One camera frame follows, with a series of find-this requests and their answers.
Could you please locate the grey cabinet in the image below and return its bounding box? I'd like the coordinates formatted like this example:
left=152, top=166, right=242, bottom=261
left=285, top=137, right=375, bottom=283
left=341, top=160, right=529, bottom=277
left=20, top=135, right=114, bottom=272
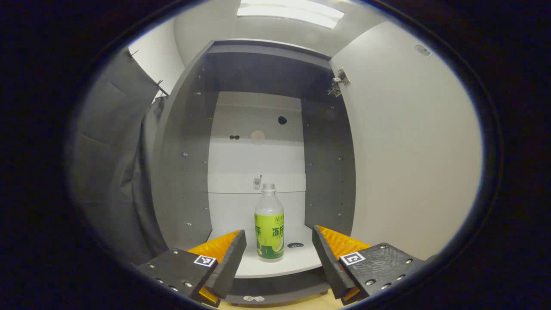
left=151, top=39, right=358, bottom=306

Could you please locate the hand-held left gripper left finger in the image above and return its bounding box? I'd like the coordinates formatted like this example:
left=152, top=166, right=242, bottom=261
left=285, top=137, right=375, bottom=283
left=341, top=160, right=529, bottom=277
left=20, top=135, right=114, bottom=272
left=137, top=229, right=247, bottom=308

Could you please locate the metal door hinge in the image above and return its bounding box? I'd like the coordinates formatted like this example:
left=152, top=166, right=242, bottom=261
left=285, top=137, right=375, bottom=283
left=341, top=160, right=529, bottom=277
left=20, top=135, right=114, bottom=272
left=328, top=68, right=350, bottom=97

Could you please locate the green label plastic bottle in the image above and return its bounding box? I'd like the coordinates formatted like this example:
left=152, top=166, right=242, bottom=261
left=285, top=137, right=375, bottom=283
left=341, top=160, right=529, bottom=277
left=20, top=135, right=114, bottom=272
left=254, top=183, right=285, bottom=262

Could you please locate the black backdrop cloth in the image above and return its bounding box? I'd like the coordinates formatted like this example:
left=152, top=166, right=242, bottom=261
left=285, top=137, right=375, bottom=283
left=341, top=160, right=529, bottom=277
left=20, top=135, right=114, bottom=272
left=69, top=47, right=170, bottom=265

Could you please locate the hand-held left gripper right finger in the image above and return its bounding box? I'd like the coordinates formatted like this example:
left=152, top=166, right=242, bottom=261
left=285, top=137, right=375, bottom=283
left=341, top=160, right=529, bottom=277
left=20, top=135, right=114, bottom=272
left=312, top=224, right=427, bottom=306

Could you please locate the ceiling light panel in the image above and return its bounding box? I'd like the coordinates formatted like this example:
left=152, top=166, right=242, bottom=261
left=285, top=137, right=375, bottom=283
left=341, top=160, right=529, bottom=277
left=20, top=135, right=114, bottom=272
left=237, top=0, right=345, bottom=29

